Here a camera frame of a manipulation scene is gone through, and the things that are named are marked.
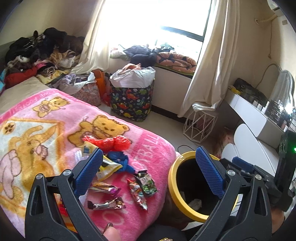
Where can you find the purple candy wrapper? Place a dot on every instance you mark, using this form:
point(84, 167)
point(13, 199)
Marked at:
point(104, 188)

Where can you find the orange paper bag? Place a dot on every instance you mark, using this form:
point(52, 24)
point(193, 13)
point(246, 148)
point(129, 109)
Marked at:
point(100, 81)

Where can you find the dark brown candy wrapper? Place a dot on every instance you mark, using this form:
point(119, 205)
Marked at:
point(116, 203)

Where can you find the right cream curtain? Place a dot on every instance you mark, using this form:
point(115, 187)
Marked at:
point(218, 54)

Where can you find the dark camouflage pouch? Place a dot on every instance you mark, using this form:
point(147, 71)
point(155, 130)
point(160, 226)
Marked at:
point(249, 93)

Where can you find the arched vanity mirror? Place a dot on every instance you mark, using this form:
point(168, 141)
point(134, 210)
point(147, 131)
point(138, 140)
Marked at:
point(283, 91)

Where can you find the person's left hand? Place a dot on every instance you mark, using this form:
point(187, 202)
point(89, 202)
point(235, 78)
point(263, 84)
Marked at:
point(111, 233)

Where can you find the white plastic bag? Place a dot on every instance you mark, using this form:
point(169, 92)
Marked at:
point(133, 78)

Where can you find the red colourful snack packet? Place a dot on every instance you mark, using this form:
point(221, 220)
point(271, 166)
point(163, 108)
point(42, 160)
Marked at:
point(137, 194)

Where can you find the pile of dark clothes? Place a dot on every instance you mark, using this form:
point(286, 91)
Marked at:
point(52, 49)

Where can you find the blue crumpled plastic wrapper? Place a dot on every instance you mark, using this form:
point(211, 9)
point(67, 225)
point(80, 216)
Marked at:
point(122, 159)

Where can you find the left cream curtain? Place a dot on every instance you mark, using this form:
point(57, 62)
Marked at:
point(95, 53)

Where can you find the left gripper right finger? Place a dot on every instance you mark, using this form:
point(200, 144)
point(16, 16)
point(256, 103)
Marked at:
point(242, 211)

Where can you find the dark blue jacket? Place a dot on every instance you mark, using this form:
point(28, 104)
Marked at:
point(144, 56)

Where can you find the white wire side table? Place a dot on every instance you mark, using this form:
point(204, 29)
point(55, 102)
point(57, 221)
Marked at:
point(199, 124)

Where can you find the orange patterned blanket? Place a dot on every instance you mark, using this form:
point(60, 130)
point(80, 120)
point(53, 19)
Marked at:
point(176, 62)

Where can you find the pink bear print blanket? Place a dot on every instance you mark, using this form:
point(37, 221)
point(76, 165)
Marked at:
point(41, 133)

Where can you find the yellow rimmed black trash bin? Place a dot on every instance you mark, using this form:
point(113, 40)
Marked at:
point(186, 183)

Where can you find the green black snack packet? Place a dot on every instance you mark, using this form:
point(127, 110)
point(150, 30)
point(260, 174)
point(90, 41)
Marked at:
point(146, 182)

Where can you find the yellow snack bag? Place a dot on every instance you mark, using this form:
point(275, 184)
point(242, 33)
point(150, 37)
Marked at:
point(107, 168)

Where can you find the white vanity desk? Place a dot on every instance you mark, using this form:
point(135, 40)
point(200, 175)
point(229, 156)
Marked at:
point(260, 125)

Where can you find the crumpled white paper trash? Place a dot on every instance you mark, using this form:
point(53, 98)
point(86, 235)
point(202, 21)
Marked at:
point(195, 204)

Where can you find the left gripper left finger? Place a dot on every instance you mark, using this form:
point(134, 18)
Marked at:
point(43, 220)

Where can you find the white cloud shaped chair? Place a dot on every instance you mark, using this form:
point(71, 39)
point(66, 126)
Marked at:
point(247, 147)

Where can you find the floral fabric basket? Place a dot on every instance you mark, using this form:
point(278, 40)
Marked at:
point(89, 93)

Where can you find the cream curtain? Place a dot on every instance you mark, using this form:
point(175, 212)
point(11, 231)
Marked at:
point(218, 54)
point(95, 53)

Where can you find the dinosaur print laundry basket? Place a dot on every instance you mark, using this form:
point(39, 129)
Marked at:
point(132, 103)

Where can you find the person's right hand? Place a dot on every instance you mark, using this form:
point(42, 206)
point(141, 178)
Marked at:
point(277, 218)

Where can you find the red plastic mesh wrapper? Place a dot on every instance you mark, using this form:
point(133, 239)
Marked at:
point(117, 144)

